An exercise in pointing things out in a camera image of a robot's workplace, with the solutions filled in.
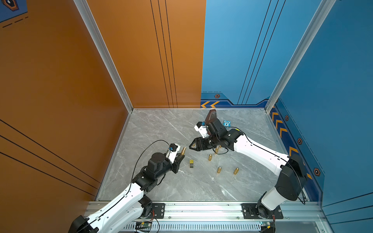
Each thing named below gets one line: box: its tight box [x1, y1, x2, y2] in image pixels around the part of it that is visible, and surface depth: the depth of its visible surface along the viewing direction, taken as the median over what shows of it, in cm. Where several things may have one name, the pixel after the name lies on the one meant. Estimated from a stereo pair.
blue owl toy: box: [222, 120, 232, 127], surface depth 111 cm
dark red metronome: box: [204, 109, 218, 125], surface depth 96 cm
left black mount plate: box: [151, 202, 166, 219], surface depth 75 cm
